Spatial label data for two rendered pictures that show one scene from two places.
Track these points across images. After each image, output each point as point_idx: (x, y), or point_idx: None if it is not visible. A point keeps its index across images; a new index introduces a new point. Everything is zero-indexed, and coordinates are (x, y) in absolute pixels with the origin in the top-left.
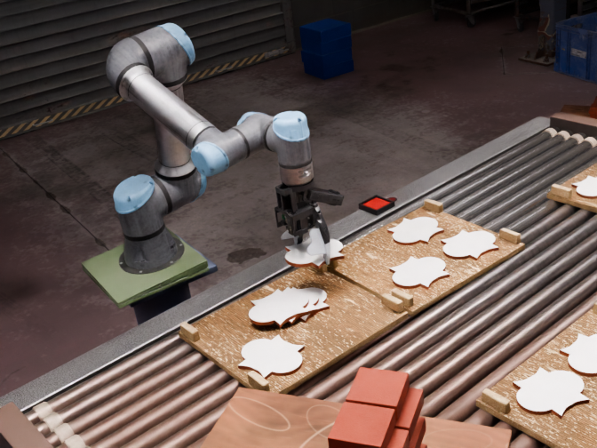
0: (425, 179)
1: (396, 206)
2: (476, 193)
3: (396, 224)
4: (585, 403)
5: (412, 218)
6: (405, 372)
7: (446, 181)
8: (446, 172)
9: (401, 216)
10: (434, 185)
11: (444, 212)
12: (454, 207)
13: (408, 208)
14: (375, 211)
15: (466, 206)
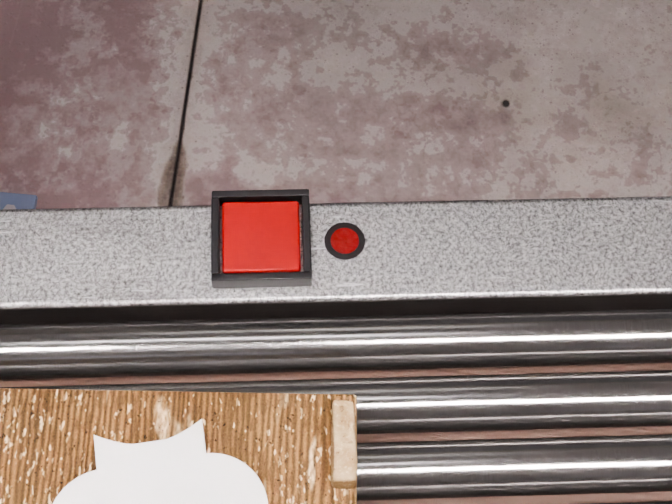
0: (556, 222)
1: (313, 292)
2: (590, 461)
3: (165, 419)
4: None
5: (241, 431)
6: None
7: (596, 294)
8: (655, 241)
9: (267, 357)
10: (539, 283)
11: (352, 498)
12: (443, 472)
13: (322, 341)
14: (211, 274)
15: (499, 490)
